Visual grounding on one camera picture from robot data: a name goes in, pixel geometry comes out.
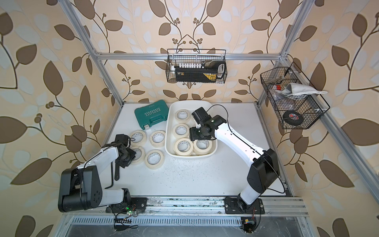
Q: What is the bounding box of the cream tape roll one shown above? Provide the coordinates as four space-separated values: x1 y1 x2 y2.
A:
131 146 146 165

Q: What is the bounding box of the cream tape roll two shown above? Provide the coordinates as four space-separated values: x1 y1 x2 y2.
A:
193 140 213 156

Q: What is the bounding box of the cream tape roll three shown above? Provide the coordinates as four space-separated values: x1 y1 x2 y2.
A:
130 130 147 146

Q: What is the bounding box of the cream tape roll four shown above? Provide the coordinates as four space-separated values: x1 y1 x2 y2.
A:
145 150 165 170

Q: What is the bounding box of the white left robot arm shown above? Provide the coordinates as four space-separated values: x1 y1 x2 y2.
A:
58 134 136 213

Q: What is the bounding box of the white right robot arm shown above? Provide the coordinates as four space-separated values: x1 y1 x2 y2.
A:
190 115 280 205

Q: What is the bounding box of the cream tape roll five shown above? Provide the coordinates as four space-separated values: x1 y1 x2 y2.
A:
172 123 190 138

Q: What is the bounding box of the cream tape roll seven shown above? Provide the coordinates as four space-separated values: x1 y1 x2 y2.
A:
174 138 194 156

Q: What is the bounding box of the cream tape roll six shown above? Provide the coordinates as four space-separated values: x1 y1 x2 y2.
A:
174 109 191 123

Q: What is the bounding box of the white plastic storage box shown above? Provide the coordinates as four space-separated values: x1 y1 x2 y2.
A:
165 100 218 159

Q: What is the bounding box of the cream tape roll eight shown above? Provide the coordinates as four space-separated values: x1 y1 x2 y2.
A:
150 130 166 148

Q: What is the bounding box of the black yellow box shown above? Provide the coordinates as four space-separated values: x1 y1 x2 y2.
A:
175 68 218 83

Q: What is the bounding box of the black tape roll red label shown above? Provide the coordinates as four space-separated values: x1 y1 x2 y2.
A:
283 111 304 126

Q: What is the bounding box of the green pipe wrench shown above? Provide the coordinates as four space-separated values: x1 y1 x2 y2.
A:
114 162 120 181

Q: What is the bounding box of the black hex key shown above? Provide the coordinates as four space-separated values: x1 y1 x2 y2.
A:
105 162 114 189

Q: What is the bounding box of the green tool case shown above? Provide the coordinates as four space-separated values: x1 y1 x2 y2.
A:
134 100 169 130

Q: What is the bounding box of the grey cloth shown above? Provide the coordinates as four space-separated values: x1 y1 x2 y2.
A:
280 83 328 96

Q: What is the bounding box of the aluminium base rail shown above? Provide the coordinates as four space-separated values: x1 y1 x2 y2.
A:
62 195 310 218

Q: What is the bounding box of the black wire basket back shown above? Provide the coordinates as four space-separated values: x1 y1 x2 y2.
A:
165 48 228 84

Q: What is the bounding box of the black wire basket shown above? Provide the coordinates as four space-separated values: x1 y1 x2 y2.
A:
260 62 330 129
165 48 228 84

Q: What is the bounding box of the black wire basket right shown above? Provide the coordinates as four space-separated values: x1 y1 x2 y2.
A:
260 62 330 129

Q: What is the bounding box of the aluminium frame back bar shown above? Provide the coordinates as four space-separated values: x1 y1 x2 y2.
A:
96 52 282 61

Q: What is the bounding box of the aluminium frame post right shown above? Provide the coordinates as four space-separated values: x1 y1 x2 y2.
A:
256 0 316 107

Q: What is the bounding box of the aluminium frame post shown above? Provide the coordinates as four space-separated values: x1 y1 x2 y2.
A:
256 0 316 107
58 0 124 107

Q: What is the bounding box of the aluminium frame post left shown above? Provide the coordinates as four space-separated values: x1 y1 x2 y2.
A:
58 0 124 107

